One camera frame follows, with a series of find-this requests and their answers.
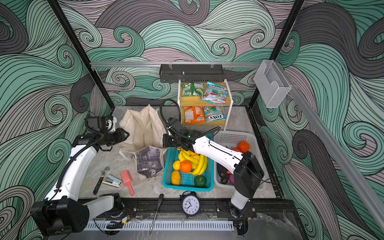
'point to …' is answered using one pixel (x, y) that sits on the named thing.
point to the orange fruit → (186, 166)
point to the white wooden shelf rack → (204, 103)
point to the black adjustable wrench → (103, 172)
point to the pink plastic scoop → (127, 181)
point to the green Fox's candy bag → (214, 113)
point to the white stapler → (112, 181)
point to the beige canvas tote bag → (146, 125)
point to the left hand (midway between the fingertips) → (127, 133)
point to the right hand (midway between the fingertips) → (162, 141)
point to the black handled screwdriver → (160, 202)
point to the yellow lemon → (176, 165)
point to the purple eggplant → (223, 173)
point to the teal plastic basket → (187, 182)
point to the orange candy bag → (194, 114)
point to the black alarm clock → (190, 203)
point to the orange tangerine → (243, 146)
